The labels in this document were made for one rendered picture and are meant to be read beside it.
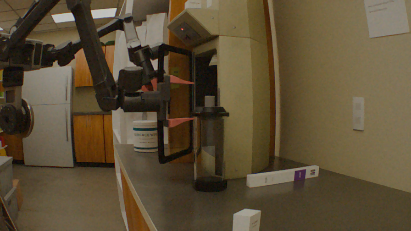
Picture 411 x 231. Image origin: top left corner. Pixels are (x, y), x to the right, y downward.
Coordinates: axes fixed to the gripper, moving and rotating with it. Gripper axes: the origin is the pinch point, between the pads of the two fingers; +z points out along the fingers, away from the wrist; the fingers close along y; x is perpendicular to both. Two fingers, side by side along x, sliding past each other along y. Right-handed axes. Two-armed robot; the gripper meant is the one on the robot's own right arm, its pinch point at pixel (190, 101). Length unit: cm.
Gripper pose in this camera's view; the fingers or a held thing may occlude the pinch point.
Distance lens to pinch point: 107.0
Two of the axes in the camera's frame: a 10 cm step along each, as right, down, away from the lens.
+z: 9.5, -0.2, 3.0
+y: -0.1, -10.0, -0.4
